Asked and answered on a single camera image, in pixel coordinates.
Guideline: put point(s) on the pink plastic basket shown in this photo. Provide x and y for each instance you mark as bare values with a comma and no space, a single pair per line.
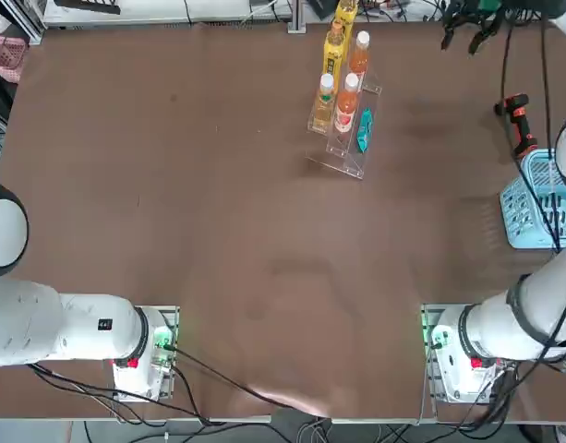
8,57

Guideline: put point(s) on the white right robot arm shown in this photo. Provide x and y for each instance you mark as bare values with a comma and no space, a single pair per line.
495,323

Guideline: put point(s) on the aluminium arm base plate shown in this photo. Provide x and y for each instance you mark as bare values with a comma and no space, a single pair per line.
428,318
172,316

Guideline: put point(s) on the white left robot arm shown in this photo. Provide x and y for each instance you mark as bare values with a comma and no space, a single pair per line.
79,332

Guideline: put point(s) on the clear acrylic stepped shelf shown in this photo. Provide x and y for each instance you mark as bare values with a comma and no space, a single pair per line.
352,161

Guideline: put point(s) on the yellow drink bottle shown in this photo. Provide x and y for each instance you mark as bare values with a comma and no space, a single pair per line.
346,11
334,53

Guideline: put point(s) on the black slotted rack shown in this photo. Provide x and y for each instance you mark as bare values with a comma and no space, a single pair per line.
93,5

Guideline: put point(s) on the orange drink bottle white cap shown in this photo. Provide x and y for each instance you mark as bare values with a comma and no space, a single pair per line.
360,57

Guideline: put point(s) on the teal potato chips packet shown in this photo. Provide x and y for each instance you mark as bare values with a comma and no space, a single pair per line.
364,131

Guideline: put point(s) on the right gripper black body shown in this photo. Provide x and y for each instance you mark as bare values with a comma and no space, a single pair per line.
469,7

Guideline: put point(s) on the dark power adapter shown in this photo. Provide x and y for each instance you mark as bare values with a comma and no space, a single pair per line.
323,7

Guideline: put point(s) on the aluminium frame profile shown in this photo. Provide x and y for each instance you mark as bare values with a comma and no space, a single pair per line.
31,23

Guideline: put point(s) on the light blue plastic basket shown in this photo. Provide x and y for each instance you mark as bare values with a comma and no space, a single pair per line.
518,221

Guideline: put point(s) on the pale yellow bottle white cap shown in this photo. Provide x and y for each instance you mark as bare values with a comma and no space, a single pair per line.
324,104

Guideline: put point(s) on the aluminium frame post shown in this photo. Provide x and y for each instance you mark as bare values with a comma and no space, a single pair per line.
297,18

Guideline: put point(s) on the reddish drink bottle white cap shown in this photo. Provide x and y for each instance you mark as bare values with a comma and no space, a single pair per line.
346,108

